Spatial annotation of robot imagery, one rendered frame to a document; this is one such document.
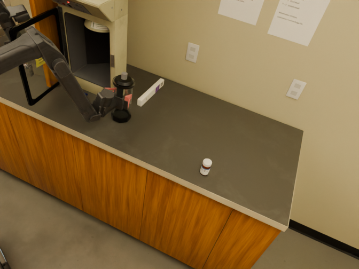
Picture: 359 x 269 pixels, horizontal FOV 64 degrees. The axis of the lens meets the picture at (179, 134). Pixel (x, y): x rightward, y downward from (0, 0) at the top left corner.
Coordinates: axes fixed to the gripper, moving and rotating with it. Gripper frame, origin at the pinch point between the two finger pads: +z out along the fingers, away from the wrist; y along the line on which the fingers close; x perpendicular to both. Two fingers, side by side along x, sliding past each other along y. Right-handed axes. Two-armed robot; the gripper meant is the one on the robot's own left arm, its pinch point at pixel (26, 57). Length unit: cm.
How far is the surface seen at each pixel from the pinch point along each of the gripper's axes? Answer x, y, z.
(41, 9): -16.8, -5.0, -16.1
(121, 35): -25.6, -37.4, 3.4
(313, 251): -44, -126, 188
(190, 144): -10, -66, 58
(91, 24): -23.3, -24.7, -4.2
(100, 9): -10.4, -43.1, -12.1
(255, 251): 11, -98, 109
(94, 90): -21.3, -10.3, 30.2
